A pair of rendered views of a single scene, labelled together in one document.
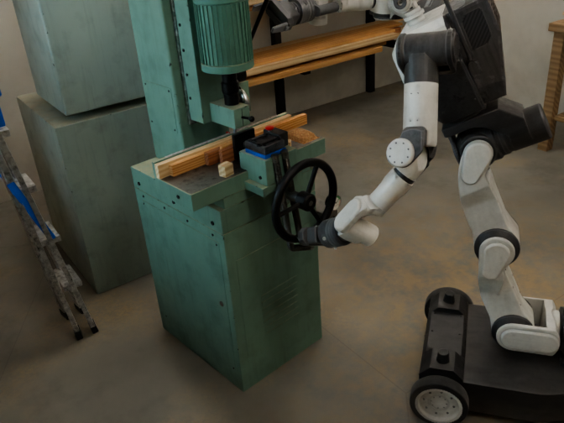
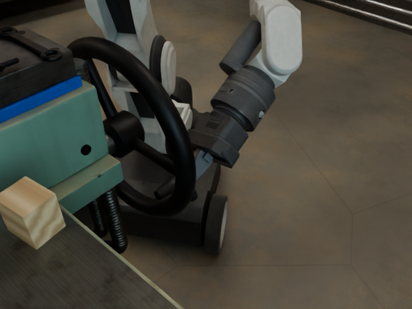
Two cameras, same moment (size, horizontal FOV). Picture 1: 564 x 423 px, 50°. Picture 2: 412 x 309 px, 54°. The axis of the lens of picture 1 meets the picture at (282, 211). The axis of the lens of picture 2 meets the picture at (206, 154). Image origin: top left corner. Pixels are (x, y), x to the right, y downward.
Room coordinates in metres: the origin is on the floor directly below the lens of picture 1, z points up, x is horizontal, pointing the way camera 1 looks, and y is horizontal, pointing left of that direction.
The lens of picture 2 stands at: (1.69, 0.42, 1.17)
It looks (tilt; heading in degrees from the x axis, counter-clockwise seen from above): 39 degrees down; 262
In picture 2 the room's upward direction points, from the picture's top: straight up
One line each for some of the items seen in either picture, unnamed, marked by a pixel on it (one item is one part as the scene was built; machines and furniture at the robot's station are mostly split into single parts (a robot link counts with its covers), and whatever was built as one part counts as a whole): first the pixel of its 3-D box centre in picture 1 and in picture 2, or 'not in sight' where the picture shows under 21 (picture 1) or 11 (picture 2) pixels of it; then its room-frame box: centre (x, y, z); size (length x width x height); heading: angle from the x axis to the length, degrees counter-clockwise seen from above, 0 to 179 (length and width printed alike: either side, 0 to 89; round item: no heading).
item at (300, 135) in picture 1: (300, 133); not in sight; (2.09, -0.09, 0.91); 0.12 x 0.09 x 0.03; 41
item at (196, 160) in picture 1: (243, 142); not in sight; (2.03, 0.12, 0.92); 0.62 x 0.02 x 0.04; 131
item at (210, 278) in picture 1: (232, 265); not in sight; (2.10, 0.22, 0.36); 0.58 x 0.45 x 0.71; 41
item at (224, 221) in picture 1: (221, 177); not in sight; (2.10, 0.22, 0.76); 0.57 x 0.45 x 0.09; 41
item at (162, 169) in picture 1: (228, 143); not in sight; (2.01, 0.17, 0.92); 0.60 x 0.02 x 0.05; 131
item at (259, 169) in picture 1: (268, 162); (13, 124); (1.85, 0.03, 0.91); 0.15 x 0.14 x 0.09; 131
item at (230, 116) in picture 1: (230, 115); not in sight; (2.02, 0.15, 1.03); 0.14 x 0.07 x 0.09; 41
